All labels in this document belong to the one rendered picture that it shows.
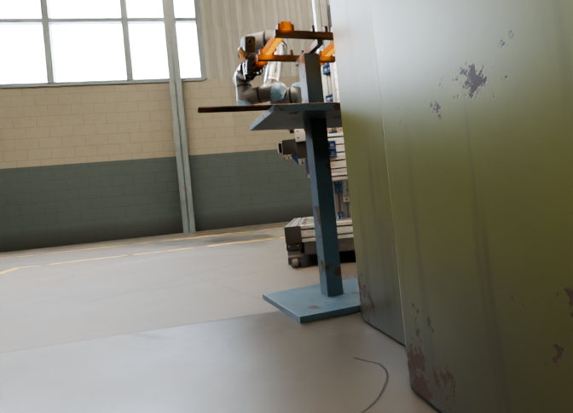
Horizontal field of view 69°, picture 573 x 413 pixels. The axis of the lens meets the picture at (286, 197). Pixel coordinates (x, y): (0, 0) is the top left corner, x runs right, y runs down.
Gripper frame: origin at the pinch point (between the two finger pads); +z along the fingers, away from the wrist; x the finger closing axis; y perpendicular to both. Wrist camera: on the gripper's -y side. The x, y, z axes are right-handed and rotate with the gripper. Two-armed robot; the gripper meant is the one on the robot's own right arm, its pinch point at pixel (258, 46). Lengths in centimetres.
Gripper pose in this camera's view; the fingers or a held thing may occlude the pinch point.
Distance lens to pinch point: 174.6
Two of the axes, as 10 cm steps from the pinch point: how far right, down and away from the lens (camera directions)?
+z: 3.1, -0.5, -9.5
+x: -9.4, 0.9, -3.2
